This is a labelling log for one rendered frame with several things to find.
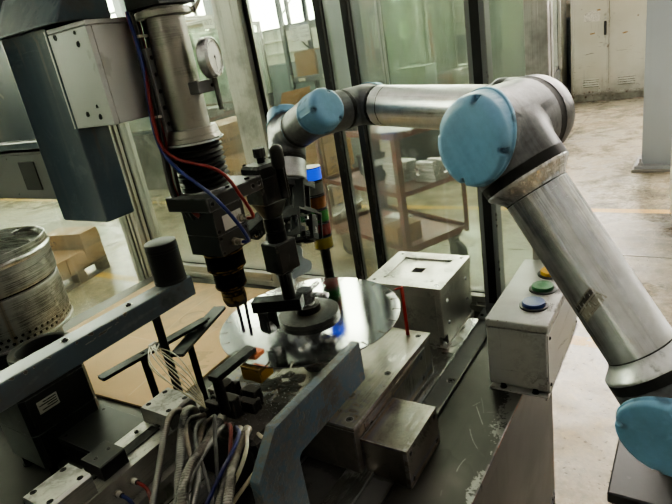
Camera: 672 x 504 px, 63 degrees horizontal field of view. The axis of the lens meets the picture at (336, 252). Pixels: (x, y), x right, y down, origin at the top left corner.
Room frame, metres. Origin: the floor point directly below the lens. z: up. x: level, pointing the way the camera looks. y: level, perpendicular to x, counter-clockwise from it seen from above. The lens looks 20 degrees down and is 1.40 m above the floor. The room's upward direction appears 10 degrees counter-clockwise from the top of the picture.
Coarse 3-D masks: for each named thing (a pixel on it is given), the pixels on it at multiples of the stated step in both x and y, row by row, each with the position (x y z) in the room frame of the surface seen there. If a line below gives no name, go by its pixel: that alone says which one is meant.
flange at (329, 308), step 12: (324, 300) 0.93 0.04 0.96; (288, 312) 0.91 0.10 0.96; (300, 312) 0.88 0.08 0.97; (312, 312) 0.88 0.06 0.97; (324, 312) 0.88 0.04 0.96; (336, 312) 0.88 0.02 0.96; (288, 324) 0.86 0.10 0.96; (300, 324) 0.85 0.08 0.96; (312, 324) 0.85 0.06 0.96; (324, 324) 0.85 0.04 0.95
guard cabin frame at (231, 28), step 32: (224, 0) 1.51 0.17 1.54; (320, 0) 1.37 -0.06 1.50; (544, 0) 1.07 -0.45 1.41; (224, 32) 1.53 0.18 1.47; (320, 32) 1.37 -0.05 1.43; (352, 32) 1.33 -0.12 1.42; (544, 32) 1.07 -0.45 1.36; (256, 64) 1.50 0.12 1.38; (352, 64) 1.32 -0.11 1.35; (544, 64) 1.07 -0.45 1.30; (256, 96) 1.49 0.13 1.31; (256, 128) 1.50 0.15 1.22; (256, 160) 1.52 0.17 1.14; (128, 224) 1.86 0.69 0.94; (352, 224) 1.36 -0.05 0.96; (384, 256) 1.33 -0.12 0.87
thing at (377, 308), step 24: (336, 288) 1.00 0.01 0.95; (360, 288) 0.98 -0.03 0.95; (384, 288) 0.96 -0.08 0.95; (360, 312) 0.88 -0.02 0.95; (384, 312) 0.86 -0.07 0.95; (240, 336) 0.87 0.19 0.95; (264, 336) 0.85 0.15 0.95; (288, 336) 0.84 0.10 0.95; (312, 336) 0.82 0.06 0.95; (336, 336) 0.81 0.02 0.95; (360, 336) 0.79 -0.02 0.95; (264, 360) 0.77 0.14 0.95; (288, 360) 0.76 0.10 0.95; (312, 360) 0.75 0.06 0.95
